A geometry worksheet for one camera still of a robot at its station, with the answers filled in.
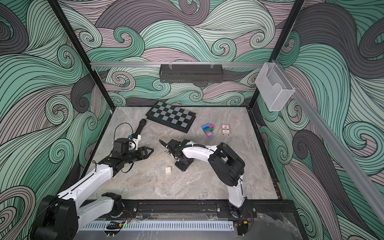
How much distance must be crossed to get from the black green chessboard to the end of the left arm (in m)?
0.31

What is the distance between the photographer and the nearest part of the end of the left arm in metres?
0.61

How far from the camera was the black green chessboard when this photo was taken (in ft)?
3.54
